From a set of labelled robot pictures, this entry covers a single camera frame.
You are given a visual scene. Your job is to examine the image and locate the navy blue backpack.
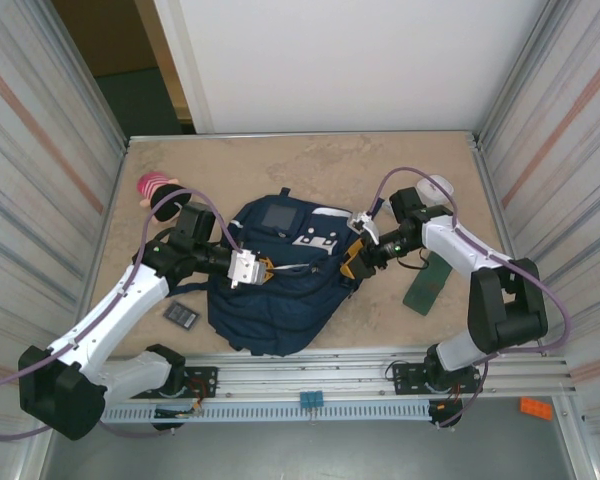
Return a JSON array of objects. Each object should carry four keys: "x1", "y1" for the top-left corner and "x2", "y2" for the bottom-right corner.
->
[{"x1": 169, "y1": 187, "x2": 366, "y2": 357}]

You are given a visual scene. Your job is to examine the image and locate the green notebook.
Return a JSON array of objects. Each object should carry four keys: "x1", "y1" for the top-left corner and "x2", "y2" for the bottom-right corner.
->
[{"x1": 402, "y1": 249, "x2": 454, "y2": 317}]

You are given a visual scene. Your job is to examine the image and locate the plush doll with pink hat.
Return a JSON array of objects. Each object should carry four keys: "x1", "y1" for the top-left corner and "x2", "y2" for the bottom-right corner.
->
[{"x1": 136, "y1": 172, "x2": 194, "y2": 222}]

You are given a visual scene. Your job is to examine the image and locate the white round case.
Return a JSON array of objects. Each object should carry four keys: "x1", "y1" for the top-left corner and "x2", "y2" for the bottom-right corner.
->
[{"x1": 414, "y1": 174, "x2": 455, "y2": 207}]

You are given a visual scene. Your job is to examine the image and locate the brown wooden door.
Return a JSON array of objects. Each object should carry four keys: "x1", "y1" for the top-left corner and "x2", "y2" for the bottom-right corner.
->
[{"x1": 52, "y1": 0, "x2": 189, "y2": 124}]

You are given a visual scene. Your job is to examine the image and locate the orange toy brick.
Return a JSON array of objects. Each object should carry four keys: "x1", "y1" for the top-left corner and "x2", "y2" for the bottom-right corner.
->
[{"x1": 519, "y1": 397, "x2": 555, "y2": 419}]

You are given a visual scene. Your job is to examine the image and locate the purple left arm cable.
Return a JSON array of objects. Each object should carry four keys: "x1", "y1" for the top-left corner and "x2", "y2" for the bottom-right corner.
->
[{"x1": 0, "y1": 187, "x2": 246, "y2": 442}]

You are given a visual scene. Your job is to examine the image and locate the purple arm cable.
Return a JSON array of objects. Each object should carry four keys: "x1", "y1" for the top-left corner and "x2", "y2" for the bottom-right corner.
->
[
  {"x1": 369, "y1": 167, "x2": 576, "y2": 431},
  {"x1": 0, "y1": 187, "x2": 246, "y2": 442}
]

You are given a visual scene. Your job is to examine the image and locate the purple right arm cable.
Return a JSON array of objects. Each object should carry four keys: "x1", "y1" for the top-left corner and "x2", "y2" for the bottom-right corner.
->
[{"x1": 369, "y1": 167, "x2": 576, "y2": 431}]

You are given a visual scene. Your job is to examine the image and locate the aluminium front rail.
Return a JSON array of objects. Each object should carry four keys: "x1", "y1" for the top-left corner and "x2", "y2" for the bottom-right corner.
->
[{"x1": 33, "y1": 349, "x2": 579, "y2": 404}]

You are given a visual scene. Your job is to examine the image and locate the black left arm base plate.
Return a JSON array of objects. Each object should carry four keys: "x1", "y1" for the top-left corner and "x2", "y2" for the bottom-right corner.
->
[{"x1": 128, "y1": 366, "x2": 220, "y2": 400}]

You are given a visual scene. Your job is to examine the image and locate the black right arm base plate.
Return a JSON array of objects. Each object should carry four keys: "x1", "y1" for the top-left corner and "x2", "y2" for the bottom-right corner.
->
[{"x1": 390, "y1": 362, "x2": 484, "y2": 397}]

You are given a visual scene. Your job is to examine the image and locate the aluminium table edge frame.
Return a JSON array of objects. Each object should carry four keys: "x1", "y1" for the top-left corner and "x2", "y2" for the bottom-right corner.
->
[{"x1": 122, "y1": 130, "x2": 546, "y2": 357}]

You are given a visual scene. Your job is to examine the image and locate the white slotted cable duct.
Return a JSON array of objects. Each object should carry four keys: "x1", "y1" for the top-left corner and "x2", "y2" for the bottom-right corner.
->
[{"x1": 102, "y1": 402, "x2": 434, "y2": 425}]

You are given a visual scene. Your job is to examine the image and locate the white door frame post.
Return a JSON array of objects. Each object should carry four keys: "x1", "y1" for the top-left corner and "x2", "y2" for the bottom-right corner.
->
[{"x1": 152, "y1": 0, "x2": 216, "y2": 135}]

